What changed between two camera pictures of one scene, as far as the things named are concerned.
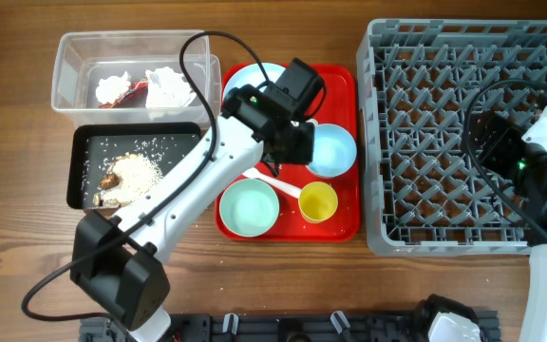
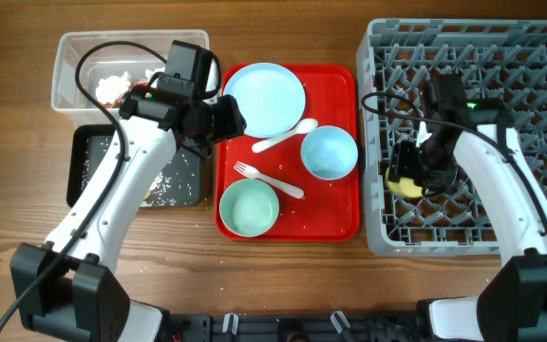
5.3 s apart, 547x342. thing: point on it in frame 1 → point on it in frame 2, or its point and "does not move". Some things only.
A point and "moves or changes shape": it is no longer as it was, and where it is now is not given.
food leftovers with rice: [128, 175] moves or changes shape
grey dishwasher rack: [423, 83] does not move
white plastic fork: [280, 184] does not move
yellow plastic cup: [317, 202] → [405, 187]
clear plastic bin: [137, 77] does not move
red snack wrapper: [134, 97] does not move
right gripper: [494, 128] → [400, 168]
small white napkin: [109, 88] does not move
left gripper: [304, 155] → [234, 123]
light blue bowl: [334, 150] does not move
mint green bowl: [249, 207] does not move
